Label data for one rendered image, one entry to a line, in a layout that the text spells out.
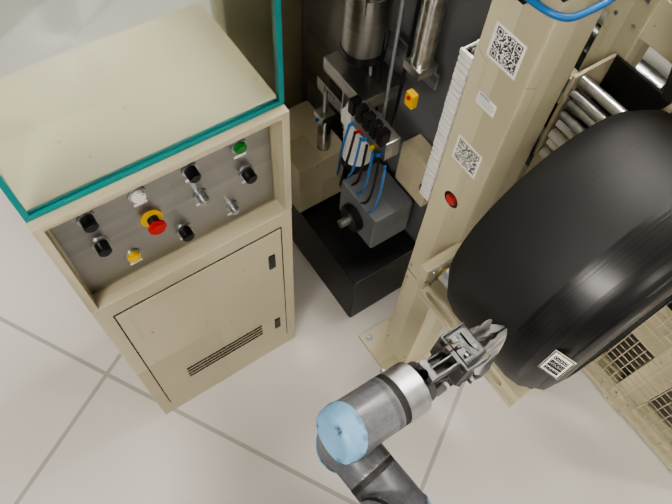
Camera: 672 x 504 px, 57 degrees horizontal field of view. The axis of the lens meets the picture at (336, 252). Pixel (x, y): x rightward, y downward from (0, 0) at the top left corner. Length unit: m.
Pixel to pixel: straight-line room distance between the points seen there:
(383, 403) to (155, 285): 0.78
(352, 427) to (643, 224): 0.55
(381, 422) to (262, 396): 1.42
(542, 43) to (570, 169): 0.21
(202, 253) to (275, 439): 0.95
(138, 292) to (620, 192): 1.07
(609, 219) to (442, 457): 1.44
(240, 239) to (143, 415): 1.00
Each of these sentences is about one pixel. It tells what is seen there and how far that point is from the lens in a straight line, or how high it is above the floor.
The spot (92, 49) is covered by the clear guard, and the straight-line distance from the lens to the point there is 1.05.
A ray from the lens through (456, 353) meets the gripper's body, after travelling 1.02.
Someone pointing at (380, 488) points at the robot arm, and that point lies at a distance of 1.06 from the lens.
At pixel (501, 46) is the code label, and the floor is 1.51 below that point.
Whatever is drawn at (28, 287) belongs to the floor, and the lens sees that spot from 2.73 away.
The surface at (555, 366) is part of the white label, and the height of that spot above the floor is 1.25.
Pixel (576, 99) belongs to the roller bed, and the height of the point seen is 1.15.
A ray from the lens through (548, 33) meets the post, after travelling 1.07.
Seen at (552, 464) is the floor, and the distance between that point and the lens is 2.45.
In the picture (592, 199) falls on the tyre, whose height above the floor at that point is 1.44.
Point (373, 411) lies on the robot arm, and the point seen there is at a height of 1.33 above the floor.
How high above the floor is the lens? 2.25
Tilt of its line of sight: 60 degrees down
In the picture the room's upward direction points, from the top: 5 degrees clockwise
